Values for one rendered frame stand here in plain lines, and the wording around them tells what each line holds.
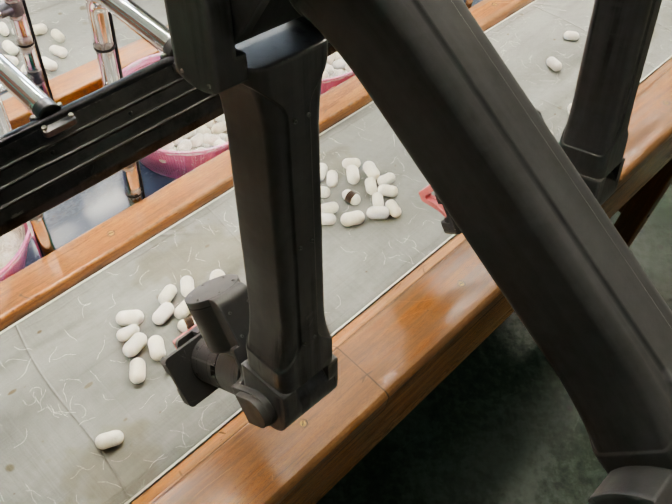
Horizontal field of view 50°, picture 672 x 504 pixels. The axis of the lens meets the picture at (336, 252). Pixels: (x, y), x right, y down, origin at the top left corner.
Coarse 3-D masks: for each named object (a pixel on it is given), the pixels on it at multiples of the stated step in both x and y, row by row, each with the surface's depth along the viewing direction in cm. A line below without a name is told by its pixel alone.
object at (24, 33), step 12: (12, 0) 100; (24, 0) 102; (0, 12) 100; (12, 12) 101; (24, 12) 103; (12, 24) 103; (24, 24) 103; (24, 36) 105; (24, 48) 106; (36, 48) 109; (24, 60) 108; (36, 60) 109; (24, 72) 110; (36, 72) 110; (0, 84) 108; (36, 84) 111; (48, 84) 114
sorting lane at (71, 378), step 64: (576, 0) 156; (512, 64) 140; (576, 64) 142; (384, 128) 125; (128, 256) 104; (192, 256) 105; (384, 256) 108; (64, 320) 96; (0, 384) 90; (64, 384) 90; (128, 384) 91; (0, 448) 85; (64, 448) 85; (128, 448) 86; (192, 448) 87
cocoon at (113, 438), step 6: (108, 432) 85; (114, 432) 85; (120, 432) 86; (96, 438) 85; (102, 438) 85; (108, 438) 85; (114, 438) 85; (120, 438) 85; (96, 444) 85; (102, 444) 84; (108, 444) 85; (114, 444) 85
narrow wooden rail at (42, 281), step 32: (512, 0) 149; (320, 96) 125; (352, 96) 126; (320, 128) 122; (224, 160) 114; (160, 192) 108; (192, 192) 109; (224, 192) 113; (128, 224) 104; (160, 224) 106; (64, 256) 100; (96, 256) 100; (0, 288) 96; (32, 288) 96; (64, 288) 98; (0, 320) 93
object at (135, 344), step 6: (132, 336) 93; (138, 336) 93; (144, 336) 94; (126, 342) 93; (132, 342) 93; (138, 342) 93; (144, 342) 94; (126, 348) 92; (132, 348) 92; (138, 348) 93; (126, 354) 92; (132, 354) 92
